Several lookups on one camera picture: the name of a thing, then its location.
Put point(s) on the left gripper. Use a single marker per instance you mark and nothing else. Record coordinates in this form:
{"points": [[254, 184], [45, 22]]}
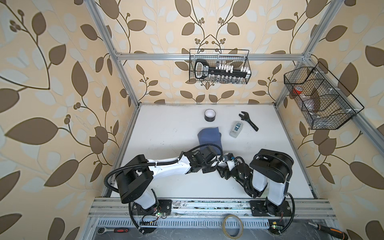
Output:
{"points": [[210, 169]]}

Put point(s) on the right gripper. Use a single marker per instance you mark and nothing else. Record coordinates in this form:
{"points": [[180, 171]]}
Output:
{"points": [[223, 171]]}

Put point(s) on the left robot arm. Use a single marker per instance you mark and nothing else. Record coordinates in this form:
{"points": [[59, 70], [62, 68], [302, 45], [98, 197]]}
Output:
{"points": [[131, 181]]}

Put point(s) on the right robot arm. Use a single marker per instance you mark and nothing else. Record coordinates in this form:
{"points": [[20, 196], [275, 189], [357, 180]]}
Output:
{"points": [[266, 181]]}

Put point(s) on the white tape dispenser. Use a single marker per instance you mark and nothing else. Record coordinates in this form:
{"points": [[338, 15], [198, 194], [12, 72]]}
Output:
{"points": [[236, 129]]}

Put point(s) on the black tape roll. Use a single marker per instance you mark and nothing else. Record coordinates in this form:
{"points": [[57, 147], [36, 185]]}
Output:
{"points": [[210, 115]]}

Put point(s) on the black adjustable wrench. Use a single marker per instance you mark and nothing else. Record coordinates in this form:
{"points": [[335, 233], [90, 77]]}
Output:
{"points": [[245, 117]]}

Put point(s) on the socket set holder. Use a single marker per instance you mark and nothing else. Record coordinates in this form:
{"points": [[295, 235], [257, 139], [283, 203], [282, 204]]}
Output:
{"points": [[202, 70]]}

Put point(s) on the red object in basket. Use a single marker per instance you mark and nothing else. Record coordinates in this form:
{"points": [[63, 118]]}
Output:
{"points": [[297, 90]]}

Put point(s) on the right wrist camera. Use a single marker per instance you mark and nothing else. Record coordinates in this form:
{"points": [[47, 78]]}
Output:
{"points": [[231, 164]]}

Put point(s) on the back wire basket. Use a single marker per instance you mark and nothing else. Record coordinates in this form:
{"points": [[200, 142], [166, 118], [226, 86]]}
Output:
{"points": [[237, 58]]}

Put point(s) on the wire basket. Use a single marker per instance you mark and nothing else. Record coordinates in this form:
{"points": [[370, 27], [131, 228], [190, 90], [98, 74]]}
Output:
{"points": [[326, 103], [237, 58]]}

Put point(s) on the right wire basket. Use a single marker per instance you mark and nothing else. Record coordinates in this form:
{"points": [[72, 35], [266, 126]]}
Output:
{"points": [[326, 103]]}

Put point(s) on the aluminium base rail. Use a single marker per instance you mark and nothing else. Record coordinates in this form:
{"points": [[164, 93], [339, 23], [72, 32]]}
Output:
{"points": [[305, 209]]}

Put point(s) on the orange handled screwdriver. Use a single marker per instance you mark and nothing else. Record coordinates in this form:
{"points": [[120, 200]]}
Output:
{"points": [[331, 231]]}

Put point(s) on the red handled ratchet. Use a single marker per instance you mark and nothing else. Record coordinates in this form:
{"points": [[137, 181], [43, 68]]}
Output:
{"points": [[104, 230]]}

